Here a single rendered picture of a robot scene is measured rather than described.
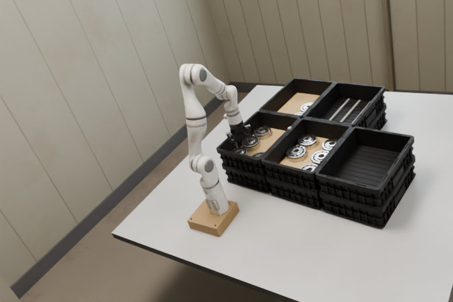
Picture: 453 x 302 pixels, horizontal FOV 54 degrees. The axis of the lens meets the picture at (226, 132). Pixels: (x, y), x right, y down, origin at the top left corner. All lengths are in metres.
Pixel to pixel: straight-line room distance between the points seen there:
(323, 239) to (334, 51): 2.46
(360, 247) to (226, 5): 3.11
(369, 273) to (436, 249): 0.28
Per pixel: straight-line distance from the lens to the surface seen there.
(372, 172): 2.13
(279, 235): 2.09
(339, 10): 4.01
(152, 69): 4.04
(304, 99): 2.78
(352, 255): 1.96
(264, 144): 2.44
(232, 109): 2.21
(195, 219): 2.23
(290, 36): 4.31
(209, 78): 1.97
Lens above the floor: 2.18
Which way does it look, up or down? 31 degrees down
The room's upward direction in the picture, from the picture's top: 18 degrees counter-clockwise
